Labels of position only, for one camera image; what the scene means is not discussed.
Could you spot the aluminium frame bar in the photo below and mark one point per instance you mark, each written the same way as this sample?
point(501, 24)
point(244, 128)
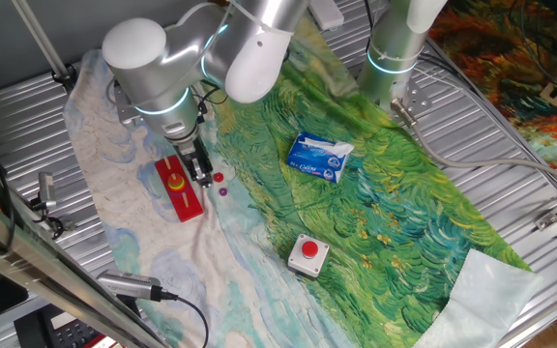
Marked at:
point(27, 261)

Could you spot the blue tissue pack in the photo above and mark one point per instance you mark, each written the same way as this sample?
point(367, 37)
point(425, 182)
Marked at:
point(314, 162)

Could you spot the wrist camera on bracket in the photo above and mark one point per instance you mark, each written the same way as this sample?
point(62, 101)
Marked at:
point(124, 108)

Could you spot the grey metal pole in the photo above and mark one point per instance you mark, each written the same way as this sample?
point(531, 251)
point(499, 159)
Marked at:
point(41, 41)

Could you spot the silver camera with lens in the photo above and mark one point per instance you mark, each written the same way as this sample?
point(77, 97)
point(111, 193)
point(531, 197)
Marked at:
point(128, 285)

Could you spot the orange dark painted cloth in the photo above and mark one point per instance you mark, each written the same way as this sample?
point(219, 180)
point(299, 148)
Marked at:
point(501, 48)

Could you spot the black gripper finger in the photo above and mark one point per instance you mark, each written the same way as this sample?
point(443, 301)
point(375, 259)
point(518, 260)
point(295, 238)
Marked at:
point(195, 171)
point(207, 175)

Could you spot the grey emergency stop button box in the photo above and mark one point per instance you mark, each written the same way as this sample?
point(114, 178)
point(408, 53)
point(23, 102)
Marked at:
point(302, 263)

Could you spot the red Hanoi base board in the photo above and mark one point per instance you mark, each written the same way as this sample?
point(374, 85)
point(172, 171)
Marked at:
point(189, 208)

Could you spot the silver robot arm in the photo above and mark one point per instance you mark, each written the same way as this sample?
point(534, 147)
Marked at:
point(162, 72)

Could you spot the green painted landscape cloth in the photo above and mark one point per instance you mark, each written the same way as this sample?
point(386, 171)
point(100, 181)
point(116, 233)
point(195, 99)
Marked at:
point(380, 217)

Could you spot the black desk telephone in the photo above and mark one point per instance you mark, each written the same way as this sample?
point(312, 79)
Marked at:
point(66, 333)

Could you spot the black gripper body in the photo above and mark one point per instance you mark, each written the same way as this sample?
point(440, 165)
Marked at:
point(191, 152)

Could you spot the white power strip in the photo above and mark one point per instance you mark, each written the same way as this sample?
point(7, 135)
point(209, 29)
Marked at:
point(328, 14)

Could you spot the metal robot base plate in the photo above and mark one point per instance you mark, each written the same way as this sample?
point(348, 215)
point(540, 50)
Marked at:
point(419, 96)

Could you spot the small grey mounted camera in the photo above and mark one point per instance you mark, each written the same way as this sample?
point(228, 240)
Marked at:
point(46, 188)

